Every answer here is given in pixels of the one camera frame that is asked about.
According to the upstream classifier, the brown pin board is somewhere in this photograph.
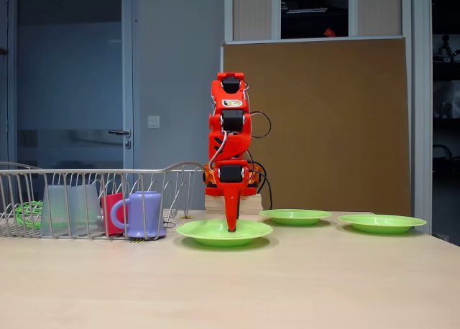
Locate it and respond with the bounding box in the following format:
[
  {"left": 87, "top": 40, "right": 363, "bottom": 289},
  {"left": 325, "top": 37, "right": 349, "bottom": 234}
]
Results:
[{"left": 219, "top": 37, "right": 411, "bottom": 217}]

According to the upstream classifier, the red plastic cup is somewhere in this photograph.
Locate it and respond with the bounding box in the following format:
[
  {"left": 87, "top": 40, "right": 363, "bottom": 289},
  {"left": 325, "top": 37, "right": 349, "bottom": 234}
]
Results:
[{"left": 101, "top": 193, "right": 127, "bottom": 236}]

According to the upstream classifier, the purple plastic mug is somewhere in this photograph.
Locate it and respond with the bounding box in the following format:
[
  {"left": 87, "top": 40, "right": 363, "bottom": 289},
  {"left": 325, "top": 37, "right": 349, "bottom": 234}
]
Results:
[{"left": 109, "top": 191, "right": 168, "bottom": 240}]

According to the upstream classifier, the dark shelf with objects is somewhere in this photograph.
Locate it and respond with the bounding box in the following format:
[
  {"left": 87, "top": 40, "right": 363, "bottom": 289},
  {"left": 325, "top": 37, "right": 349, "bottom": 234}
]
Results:
[{"left": 431, "top": 0, "right": 460, "bottom": 236}]

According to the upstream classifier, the metal wire dish rack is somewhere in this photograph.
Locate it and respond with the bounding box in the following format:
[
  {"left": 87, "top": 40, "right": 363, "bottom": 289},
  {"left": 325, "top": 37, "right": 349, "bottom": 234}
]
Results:
[{"left": 0, "top": 161, "right": 206, "bottom": 241}]

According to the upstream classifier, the translucent grey plastic cup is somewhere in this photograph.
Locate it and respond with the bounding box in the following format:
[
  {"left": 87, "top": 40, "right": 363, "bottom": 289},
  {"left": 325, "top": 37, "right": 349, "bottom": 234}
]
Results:
[
  {"left": 70, "top": 184, "right": 102, "bottom": 233},
  {"left": 39, "top": 184, "right": 75, "bottom": 236}
]

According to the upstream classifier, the wooden base block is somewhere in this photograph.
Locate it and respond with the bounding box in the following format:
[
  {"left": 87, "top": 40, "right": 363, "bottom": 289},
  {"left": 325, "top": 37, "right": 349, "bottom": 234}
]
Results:
[{"left": 204, "top": 194, "right": 263, "bottom": 215}]

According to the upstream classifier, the grey glass door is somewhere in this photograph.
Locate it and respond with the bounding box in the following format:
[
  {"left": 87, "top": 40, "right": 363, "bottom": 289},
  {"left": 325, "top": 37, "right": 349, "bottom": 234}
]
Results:
[{"left": 6, "top": 0, "right": 134, "bottom": 170}]

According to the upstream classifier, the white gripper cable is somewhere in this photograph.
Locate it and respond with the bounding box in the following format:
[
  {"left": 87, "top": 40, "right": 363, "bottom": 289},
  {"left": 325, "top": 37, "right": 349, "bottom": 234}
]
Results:
[{"left": 208, "top": 129, "right": 231, "bottom": 172}]

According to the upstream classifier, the green plastic plate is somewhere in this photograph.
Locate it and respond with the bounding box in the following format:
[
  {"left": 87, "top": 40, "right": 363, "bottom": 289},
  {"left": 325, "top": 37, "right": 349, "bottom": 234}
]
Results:
[
  {"left": 258, "top": 208, "right": 334, "bottom": 226},
  {"left": 175, "top": 219, "right": 274, "bottom": 247},
  {"left": 336, "top": 213, "right": 428, "bottom": 235}
]

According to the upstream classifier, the black power cable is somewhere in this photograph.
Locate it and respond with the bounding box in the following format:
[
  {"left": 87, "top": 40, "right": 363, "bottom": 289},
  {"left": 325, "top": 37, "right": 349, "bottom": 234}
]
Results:
[{"left": 251, "top": 162, "right": 273, "bottom": 211}]

